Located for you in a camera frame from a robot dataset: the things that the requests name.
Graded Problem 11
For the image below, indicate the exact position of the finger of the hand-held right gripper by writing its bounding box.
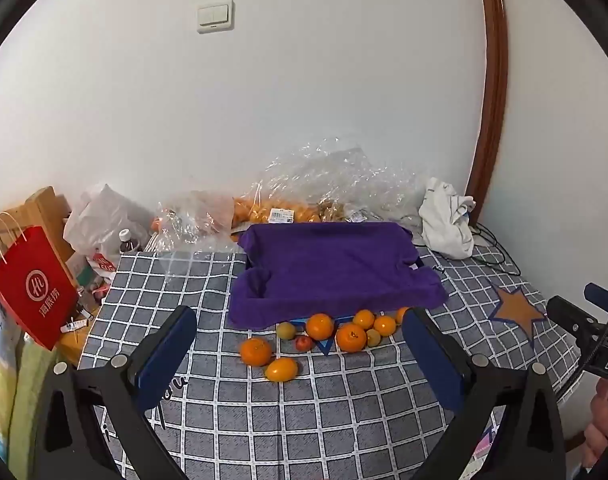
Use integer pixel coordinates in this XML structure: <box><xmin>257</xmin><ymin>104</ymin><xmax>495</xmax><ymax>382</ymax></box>
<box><xmin>585</xmin><ymin>282</ymin><xmax>608</xmax><ymax>314</ymax></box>
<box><xmin>546</xmin><ymin>296</ymin><xmax>601</xmax><ymax>347</ymax></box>

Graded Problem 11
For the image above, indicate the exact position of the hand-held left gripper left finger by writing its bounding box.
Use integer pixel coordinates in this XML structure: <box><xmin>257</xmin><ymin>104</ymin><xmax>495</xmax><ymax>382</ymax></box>
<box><xmin>34</xmin><ymin>305</ymin><xmax>199</xmax><ymax>480</ymax></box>

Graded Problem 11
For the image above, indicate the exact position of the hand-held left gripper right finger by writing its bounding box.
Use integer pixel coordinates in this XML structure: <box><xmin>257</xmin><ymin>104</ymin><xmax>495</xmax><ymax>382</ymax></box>
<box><xmin>401</xmin><ymin>306</ymin><xmax>569</xmax><ymax>480</ymax></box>

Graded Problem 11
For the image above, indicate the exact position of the large orange mandarin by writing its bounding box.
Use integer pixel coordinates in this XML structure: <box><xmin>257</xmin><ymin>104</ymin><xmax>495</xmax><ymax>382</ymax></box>
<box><xmin>240</xmin><ymin>337</ymin><xmax>274</xmax><ymax>367</ymax></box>
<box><xmin>305</xmin><ymin>313</ymin><xmax>335</xmax><ymax>341</ymax></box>
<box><xmin>336</xmin><ymin>322</ymin><xmax>368</xmax><ymax>353</ymax></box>

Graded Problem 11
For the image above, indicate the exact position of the purple towel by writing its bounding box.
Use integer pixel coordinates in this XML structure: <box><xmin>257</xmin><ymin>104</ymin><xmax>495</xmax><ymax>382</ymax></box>
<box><xmin>228</xmin><ymin>221</ymin><xmax>449</xmax><ymax>331</ymax></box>

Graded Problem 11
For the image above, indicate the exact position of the person's right hand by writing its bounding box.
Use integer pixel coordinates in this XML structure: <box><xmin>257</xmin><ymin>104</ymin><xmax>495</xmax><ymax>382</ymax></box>
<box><xmin>583</xmin><ymin>375</ymin><xmax>608</xmax><ymax>469</ymax></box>

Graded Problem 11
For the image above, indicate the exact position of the red and white packet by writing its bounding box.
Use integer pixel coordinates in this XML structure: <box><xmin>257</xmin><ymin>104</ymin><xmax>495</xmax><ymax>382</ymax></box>
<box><xmin>86</xmin><ymin>247</ymin><xmax>117</xmax><ymax>279</ymax></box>

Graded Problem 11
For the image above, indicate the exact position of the oval orange fruit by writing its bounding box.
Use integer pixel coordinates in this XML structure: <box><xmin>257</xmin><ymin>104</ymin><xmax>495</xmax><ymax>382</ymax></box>
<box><xmin>265</xmin><ymin>357</ymin><xmax>299</xmax><ymax>383</ymax></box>

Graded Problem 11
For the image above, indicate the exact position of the dark bottle with white cap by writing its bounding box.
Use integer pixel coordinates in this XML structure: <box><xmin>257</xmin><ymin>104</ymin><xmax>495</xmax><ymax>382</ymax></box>
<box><xmin>118</xmin><ymin>229</ymin><xmax>142</xmax><ymax>256</ymax></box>

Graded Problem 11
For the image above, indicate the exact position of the grey checked blanket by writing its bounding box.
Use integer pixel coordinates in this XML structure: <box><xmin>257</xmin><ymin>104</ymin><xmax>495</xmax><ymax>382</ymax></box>
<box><xmin>76</xmin><ymin>242</ymin><xmax>585</xmax><ymax>480</ymax></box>

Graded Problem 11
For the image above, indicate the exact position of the white cloth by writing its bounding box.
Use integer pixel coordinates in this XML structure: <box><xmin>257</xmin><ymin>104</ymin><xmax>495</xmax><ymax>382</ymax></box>
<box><xmin>418</xmin><ymin>176</ymin><xmax>477</xmax><ymax>260</ymax></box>

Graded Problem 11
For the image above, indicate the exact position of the small clear plastic bag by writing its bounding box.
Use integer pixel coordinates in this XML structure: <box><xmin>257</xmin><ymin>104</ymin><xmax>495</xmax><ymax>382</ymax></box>
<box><xmin>155</xmin><ymin>190</ymin><xmax>245</xmax><ymax>257</ymax></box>

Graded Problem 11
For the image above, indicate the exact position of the green cloth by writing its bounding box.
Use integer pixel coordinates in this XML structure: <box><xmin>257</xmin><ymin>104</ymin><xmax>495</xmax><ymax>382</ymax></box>
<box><xmin>8</xmin><ymin>339</ymin><xmax>57</xmax><ymax>471</ymax></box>

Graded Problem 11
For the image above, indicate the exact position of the red paper bag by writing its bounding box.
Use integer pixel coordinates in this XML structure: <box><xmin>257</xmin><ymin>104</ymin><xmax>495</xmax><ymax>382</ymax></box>
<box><xmin>0</xmin><ymin>211</ymin><xmax>80</xmax><ymax>352</ymax></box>

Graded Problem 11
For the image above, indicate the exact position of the white plastic bag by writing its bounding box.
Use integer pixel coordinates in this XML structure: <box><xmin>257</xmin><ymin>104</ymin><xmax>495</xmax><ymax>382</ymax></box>
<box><xmin>64</xmin><ymin>183</ymin><xmax>152</xmax><ymax>261</ymax></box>

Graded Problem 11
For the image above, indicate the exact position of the clear bag of oranges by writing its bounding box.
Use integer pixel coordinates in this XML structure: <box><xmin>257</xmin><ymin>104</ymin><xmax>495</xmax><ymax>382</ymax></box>
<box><xmin>231</xmin><ymin>195</ymin><xmax>325</xmax><ymax>226</ymax></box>

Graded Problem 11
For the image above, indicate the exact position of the clear bag of brown fruit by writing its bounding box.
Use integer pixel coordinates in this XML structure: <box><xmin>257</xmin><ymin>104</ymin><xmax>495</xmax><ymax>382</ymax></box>
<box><xmin>316</xmin><ymin>200</ymin><xmax>379</xmax><ymax>225</ymax></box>

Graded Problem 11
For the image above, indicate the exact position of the crumpled clear plastic wrap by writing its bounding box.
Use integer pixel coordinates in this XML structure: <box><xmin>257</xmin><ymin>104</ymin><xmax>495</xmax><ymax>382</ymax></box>
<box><xmin>254</xmin><ymin>135</ymin><xmax>425</xmax><ymax>223</ymax></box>

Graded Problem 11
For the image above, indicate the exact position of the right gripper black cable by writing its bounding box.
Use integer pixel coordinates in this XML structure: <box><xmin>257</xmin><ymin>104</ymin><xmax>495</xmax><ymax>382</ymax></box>
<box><xmin>559</xmin><ymin>305</ymin><xmax>608</xmax><ymax>398</ymax></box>

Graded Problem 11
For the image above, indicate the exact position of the brown wooden door frame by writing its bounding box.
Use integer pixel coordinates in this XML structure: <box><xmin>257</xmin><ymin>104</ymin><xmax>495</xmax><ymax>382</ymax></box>
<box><xmin>465</xmin><ymin>0</ymin><xmax>510</xmax><ymax>211</ymax></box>

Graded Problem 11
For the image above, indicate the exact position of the white light switch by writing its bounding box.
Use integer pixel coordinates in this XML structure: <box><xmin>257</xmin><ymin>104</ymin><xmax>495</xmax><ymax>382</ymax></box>
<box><xmin>196</xmin><ymin>1</ymin><xmax>235</xmax><ymax>35</ymax></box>

